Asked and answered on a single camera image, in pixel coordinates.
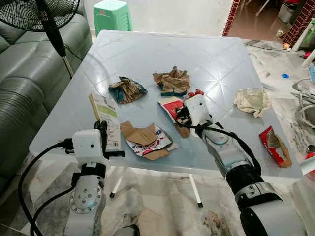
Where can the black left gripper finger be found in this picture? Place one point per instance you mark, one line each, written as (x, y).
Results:
(102, 133)

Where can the white green carton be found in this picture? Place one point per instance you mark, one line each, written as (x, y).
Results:
(107, 118)

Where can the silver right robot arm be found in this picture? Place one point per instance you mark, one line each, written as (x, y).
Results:
(231, 157)

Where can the crumpled red wrapper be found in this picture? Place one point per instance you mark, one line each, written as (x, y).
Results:
(197, 92)

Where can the crumpled brown teal paper bag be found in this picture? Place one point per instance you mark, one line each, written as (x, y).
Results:
(128, 91)

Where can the crumpled beige paper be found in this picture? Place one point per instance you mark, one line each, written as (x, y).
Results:
(252, 101)

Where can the red round toy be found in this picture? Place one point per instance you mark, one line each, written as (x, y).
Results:
(311, 155)

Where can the grey-green leather sofa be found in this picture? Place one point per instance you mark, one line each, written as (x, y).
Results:
(29, 83)

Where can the torn red carton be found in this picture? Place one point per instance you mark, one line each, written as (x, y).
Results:
(269, 142)

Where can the blue print baby bouncer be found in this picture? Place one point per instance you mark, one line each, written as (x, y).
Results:
(307, 98)

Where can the blue bottle cap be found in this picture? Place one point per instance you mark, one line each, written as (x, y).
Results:
(285, 76)

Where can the green plastic stool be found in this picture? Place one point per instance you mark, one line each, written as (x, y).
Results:
(112, 19)

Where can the small white stool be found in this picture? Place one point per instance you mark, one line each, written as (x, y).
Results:
(305, 39)

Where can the black standing fan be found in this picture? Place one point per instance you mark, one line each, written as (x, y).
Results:
(24, 14)

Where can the grey plastic container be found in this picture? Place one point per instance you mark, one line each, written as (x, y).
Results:
(287, 12)

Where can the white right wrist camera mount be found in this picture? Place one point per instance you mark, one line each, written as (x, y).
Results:
(199, 110)

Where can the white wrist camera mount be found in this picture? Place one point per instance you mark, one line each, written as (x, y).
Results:
(88, 146)
(199, 110)

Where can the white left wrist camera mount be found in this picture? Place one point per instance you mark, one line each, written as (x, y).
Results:
(88, 146)

